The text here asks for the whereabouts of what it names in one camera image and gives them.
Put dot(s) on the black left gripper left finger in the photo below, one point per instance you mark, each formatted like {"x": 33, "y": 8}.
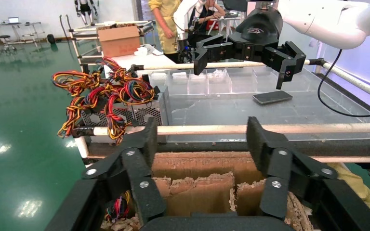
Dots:
{"x": 142, "y": 191}

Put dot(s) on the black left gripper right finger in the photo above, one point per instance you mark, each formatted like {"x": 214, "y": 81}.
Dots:
{"x": 276, "y": 194}

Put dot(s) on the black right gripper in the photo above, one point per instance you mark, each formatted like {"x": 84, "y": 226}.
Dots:
{"x": 256, "y": 35}

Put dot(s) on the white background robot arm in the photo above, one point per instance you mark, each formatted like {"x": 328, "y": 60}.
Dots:
{"x": 180, "y": 16}

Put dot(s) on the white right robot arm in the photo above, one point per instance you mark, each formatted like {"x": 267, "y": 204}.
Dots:
{"x": 331, "y": 22}

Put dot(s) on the white office desk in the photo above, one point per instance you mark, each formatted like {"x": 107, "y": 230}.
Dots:
{"x": 226, "y": 18}

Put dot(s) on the black smartphone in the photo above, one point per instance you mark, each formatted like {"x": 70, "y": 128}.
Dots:
{"x": 272, "y": 97}

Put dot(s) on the dark monitor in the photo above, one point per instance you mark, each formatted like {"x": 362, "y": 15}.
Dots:
{"x": 234, "y": 4}

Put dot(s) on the divided brown cardboard box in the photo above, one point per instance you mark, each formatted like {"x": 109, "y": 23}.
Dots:
{"x": 201, "y": 194}

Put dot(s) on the seated person dark clothes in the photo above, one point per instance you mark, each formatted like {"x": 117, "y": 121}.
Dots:
{"x": 204, "y": 19}

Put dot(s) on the clear acrylic divider tray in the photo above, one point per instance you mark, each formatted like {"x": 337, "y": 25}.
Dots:
{"x": 197, "y": 84}

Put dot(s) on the white table leg pipe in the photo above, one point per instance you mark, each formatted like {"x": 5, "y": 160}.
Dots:
{"x": 82, "y": 148}

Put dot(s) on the person legs yellow garment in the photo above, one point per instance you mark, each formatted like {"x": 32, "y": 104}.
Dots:
{"x": 351, "y": 181}

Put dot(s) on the standing person yellow clothes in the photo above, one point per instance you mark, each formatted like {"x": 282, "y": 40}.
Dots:
{"x": 166, "y": 32}

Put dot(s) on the white side table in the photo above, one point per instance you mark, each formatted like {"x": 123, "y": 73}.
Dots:
{"x": 146, "y": 60}

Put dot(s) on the crumpled white cloth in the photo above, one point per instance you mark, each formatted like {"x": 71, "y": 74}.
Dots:
{"x": 142, "y": 51}

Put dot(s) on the closed brown cardboard carton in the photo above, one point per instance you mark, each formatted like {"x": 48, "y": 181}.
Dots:
{"x": 118, "y": 41}

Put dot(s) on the humanoid robot figure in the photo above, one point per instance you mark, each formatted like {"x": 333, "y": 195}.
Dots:
{"x": 85, "y": 8}

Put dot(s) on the grey metal desk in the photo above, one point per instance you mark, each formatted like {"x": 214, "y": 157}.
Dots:
{"x": 28, "y": 24}

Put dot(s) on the black stool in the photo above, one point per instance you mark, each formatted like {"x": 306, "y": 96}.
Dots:
{"x": 3, "y": 37}

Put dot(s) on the open laptop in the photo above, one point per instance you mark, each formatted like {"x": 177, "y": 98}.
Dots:
{"x": 13, "y": 20}

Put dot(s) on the cream table rail pipe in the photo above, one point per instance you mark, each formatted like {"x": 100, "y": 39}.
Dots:
{"x": 354, "y": 81}
{"x": 172, "y": 67}
{"x": 204, "y": 129}

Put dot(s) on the white pipe frame rack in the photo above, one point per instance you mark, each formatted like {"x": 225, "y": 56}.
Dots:
{"x": 76, "y": 47}

